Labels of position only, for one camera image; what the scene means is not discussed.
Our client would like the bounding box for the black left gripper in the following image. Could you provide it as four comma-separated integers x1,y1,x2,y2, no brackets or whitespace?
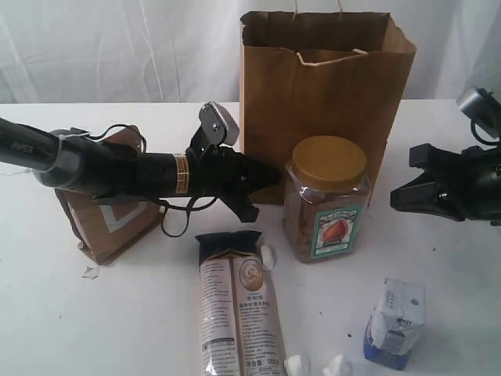
186,128,281,222

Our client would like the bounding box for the white lump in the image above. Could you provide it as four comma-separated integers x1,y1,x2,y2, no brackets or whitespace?
283,354,311,376
323,354,354,376

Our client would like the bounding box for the clear jar yellow lid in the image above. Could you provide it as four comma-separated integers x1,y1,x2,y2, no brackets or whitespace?
283,136,371,263

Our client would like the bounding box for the white blue salt packet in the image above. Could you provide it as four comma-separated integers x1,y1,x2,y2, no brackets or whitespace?
363,278,426,371

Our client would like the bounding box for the small torn paper scrap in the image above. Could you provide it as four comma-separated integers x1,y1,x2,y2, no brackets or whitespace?
81,266,100,280

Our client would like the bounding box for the white cube by pasta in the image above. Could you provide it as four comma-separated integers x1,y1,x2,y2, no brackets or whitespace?
260,244,276,271

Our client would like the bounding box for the long pasta packet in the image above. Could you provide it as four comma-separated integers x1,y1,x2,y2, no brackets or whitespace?
196,230,286,375

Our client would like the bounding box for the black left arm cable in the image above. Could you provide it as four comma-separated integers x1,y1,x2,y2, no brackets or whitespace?
89,123,220,238

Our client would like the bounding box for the white lump bottom left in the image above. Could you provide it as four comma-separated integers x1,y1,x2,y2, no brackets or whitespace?
283,354,311,376

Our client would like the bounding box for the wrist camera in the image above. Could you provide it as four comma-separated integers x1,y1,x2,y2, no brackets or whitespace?
199,101,240,146
456,86,500,147

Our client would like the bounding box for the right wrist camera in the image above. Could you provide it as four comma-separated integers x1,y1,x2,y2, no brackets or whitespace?
456,86,500,147

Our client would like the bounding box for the brown paper bag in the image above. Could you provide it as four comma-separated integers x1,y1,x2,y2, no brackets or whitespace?
240,11,416,182

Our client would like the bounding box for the brown pouch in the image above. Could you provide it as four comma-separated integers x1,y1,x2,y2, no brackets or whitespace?
54,125,164,267

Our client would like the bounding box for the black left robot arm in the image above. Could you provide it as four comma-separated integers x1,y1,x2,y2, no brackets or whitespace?
1,117,280,222

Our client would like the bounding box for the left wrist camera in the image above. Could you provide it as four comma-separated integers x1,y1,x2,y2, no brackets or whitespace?
199,101,240,146

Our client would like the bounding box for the white lump bottom right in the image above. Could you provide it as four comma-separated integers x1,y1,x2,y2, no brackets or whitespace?
323,354,354,376

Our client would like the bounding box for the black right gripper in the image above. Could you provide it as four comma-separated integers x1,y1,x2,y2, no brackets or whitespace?
390,143,500,227

